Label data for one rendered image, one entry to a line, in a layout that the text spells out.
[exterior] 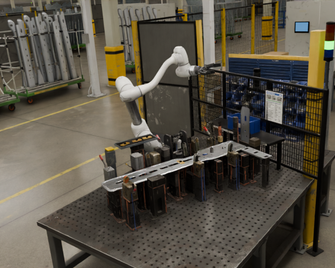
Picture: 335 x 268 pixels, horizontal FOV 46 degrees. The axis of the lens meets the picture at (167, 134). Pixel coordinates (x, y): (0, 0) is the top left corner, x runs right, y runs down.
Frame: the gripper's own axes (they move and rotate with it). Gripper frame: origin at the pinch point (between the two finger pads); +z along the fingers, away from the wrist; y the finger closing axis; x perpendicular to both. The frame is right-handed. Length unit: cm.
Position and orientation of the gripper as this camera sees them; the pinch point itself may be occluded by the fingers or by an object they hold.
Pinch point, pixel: (216, 68)
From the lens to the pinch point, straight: 357.1
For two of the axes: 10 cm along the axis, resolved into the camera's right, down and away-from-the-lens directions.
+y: -4.9, 5.6, -6.7
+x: -3.2, -8.3, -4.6
